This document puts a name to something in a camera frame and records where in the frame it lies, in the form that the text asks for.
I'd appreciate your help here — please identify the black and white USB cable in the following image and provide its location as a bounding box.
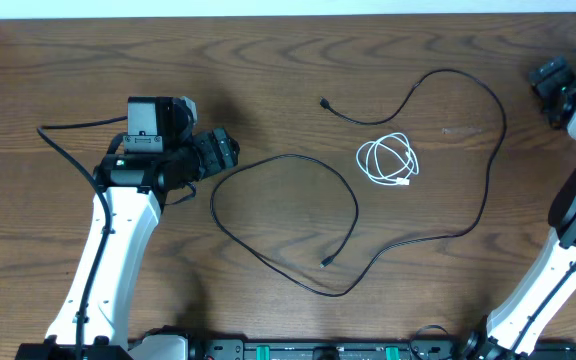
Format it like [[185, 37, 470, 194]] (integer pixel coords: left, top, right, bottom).
[[355, 131, 421, 187]]

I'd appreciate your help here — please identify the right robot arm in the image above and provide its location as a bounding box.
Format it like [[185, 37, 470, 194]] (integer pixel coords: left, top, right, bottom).
[[456, 57, 576, 360]]

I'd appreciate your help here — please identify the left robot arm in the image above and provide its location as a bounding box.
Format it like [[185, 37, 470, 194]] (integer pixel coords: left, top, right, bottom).
[[16, 96, 240, 359]]

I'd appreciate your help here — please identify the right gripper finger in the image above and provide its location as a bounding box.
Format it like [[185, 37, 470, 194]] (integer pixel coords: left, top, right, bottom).
[[531, 72, 575, 100], [529, 56, 571, 85]]

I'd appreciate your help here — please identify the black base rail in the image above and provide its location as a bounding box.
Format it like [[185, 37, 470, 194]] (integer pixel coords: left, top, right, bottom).
[[127, 323, 576, 360]]

